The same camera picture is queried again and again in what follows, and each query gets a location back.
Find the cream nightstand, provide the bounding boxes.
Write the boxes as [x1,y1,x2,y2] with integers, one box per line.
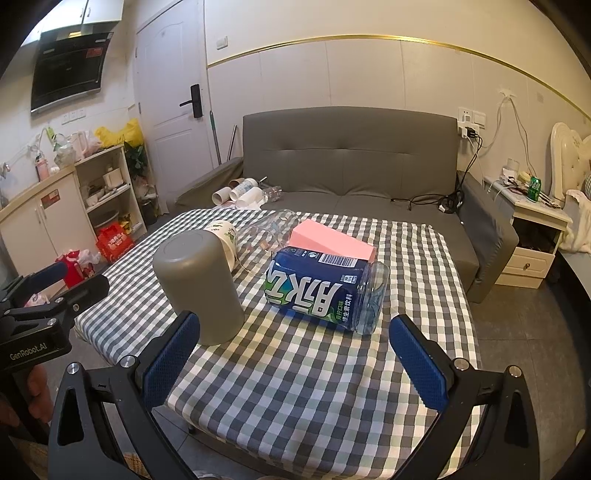
[482,174,573,289]

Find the yellow plastic bag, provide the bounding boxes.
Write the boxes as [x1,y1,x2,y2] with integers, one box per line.
[95,119,145,149]

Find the floral paper cup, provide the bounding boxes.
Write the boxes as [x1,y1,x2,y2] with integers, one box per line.
[203,220,239,269]

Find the checked tablecloth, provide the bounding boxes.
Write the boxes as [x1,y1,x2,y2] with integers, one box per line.
[76,209,481,479]

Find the black range hood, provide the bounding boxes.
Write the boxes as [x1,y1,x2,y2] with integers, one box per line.
[30,21,116,114]

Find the white blanket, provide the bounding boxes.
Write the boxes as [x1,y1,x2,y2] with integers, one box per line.
[558,188,591,256]

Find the cream bed headboard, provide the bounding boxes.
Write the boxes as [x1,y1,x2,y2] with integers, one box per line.
[549,122,591,205]

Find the cream open shelf unit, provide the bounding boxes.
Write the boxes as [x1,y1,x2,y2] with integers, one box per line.
[74,143,149,247]

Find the white wall outlet with chargers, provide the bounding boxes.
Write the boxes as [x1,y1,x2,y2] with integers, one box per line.
[457,106,488,140]

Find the grey sofa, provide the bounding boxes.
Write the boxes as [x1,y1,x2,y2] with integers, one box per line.
[174,106,520,305]

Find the cream kitchen cabinet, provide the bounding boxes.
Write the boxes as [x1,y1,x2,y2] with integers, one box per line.
[0,165,95,278]

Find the pink box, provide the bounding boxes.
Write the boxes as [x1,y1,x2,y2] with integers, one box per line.
[288,220,377,264]

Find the black door lock handle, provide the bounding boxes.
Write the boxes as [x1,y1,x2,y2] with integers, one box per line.
[179,84,203,118]

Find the green leafy plant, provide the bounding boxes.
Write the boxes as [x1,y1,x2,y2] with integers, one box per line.
[124,142,151,186]

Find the white door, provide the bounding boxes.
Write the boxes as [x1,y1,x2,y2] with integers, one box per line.
[134,0,209,216]

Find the person's left hand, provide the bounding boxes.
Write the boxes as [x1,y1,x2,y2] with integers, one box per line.
[0,362,55,430]

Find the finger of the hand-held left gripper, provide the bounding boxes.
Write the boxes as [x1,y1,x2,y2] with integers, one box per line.
[59,274,112,320]
[0,261,70,305]

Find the clear plastic cup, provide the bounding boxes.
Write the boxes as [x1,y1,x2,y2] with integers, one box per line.
[235,209,301,265]

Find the blue label plastic bottle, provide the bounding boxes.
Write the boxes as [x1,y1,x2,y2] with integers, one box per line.
[262,246,390,335]

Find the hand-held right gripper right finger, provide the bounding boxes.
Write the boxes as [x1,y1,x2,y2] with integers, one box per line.
[388,314,544,480]

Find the black cables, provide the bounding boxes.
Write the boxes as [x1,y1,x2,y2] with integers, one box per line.
[390,137,483,216]

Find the white cable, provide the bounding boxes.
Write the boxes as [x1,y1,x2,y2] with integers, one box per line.
[479,91,555,197]

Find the red shopping bag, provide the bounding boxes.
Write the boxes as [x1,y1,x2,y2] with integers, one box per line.
[95,222,136,264]

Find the green handle mop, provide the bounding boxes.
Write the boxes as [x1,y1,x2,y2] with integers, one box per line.
[208,111,223,168]

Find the red and white bag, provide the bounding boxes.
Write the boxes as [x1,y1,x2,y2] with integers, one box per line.
[58,249,103,289]

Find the grey plastic cup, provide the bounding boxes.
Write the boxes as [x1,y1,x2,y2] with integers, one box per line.
[152,229,245,347]

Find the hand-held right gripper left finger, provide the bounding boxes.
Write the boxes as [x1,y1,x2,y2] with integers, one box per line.
[47,310,204,480]

